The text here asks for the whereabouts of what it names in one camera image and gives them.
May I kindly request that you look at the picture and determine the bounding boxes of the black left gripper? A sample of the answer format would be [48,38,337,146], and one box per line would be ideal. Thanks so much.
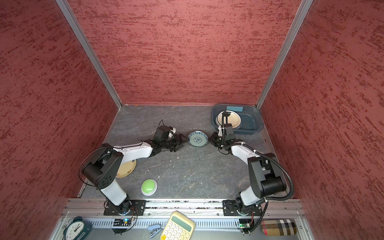
[161,133,190,152]

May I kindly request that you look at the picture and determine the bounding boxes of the blue floral porcelain plate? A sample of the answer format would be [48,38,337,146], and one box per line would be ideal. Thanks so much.
[188,131,209,148]

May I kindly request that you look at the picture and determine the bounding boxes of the cream yellow plate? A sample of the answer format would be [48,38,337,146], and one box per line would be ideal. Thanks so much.
[215,110,242,129]

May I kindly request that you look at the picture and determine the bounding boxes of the beige plate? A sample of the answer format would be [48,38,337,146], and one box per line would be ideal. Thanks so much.
[116,160,137,178]

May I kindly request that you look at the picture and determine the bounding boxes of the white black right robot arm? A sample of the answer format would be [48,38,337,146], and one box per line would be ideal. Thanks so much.
[209,124,287,215]

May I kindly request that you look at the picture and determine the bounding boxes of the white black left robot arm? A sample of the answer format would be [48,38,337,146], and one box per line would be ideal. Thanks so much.
[80,126,189,213]

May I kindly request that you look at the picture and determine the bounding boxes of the light blue bin label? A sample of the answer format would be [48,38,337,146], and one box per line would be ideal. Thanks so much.
[227,106,244,112]

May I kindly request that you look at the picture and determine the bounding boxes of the translucent blue plastic bin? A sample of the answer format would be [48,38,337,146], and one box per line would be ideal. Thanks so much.
[211,104,264,135]

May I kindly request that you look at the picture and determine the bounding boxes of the green push button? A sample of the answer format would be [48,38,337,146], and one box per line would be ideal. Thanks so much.
[141,179,158,196]

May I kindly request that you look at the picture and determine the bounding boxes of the yellow calculator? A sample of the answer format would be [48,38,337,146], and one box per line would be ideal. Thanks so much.
[160,211,196,240]

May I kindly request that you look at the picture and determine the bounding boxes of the blue stapler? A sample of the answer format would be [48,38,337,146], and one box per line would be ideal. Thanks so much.
[147,224,162,239]

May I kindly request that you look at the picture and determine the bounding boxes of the plaid checked pouch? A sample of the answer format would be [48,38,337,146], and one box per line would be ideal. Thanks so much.
[261,219,298,237]

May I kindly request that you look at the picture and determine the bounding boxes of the teal alarm clock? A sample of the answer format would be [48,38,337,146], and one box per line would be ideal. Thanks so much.
[64,216,93,240]

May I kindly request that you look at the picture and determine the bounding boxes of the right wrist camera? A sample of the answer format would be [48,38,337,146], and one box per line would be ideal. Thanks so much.
[218,126,225,137]

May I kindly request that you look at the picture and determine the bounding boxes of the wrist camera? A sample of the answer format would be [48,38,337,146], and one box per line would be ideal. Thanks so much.
[168,127,176,139]
[218,126,225,137]

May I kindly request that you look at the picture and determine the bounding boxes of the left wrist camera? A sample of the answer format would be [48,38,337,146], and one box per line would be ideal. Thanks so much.
[168,127,176,139]

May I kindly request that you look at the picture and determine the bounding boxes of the black corrugated cable conduit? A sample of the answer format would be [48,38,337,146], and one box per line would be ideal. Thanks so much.
[221,110,295,202]

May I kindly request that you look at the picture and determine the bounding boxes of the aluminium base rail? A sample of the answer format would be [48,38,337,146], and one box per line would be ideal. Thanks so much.
[59,197,307,232]

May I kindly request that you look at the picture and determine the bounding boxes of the aluminium right corner post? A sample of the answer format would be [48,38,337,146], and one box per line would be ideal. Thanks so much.
[256,0,313,110]

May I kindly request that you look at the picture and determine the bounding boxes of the aluminium corner post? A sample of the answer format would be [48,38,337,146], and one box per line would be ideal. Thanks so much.
[256,0,313,110]
[56,0,123,110]

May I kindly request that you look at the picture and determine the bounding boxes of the aluminium left corner post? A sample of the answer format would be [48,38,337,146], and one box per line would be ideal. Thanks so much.
[56,0,123,110]

